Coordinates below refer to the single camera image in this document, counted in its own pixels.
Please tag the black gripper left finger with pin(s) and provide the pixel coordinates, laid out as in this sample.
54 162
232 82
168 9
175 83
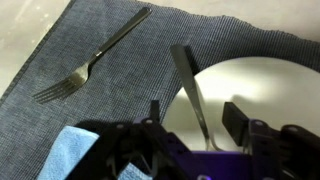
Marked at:
154 111

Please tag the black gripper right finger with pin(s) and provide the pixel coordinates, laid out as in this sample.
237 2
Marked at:
235 123

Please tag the silver metal spoon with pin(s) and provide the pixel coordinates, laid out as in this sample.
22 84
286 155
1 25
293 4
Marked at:
186 80

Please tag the white round plate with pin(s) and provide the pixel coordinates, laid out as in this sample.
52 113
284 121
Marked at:
266 86

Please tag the dark blue woven placemat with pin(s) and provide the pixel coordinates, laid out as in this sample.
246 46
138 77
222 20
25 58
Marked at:
133 66

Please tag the silver metal fork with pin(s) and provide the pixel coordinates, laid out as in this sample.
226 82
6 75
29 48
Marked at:
113 38

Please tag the blue crumpled cloth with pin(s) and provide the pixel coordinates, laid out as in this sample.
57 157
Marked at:
70 150

